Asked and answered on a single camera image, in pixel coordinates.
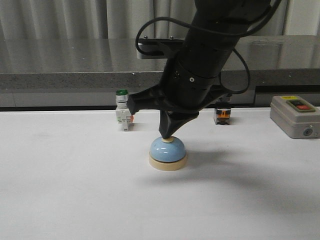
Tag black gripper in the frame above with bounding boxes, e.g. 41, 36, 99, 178
127, 53, 230, 138

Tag black cable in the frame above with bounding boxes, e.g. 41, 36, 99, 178
135, 0, 285, 95

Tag grey push button box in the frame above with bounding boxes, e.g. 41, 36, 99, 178
270, 95, 320, 139

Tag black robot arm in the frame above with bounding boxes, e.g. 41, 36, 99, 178
127, 0, 279, 139

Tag black selector knob switch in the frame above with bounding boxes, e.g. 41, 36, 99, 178
214, 93, 232, 125

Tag green push button switch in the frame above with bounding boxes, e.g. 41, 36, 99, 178
115, 89, 134, 131

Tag blue cream call bell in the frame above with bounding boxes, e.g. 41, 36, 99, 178
149, 136, 187, 171

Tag grey stone counter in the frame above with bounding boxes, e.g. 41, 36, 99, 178
0, 35, 320, 108

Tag grey curtain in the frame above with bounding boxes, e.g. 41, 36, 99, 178
0, 0, 291, 40

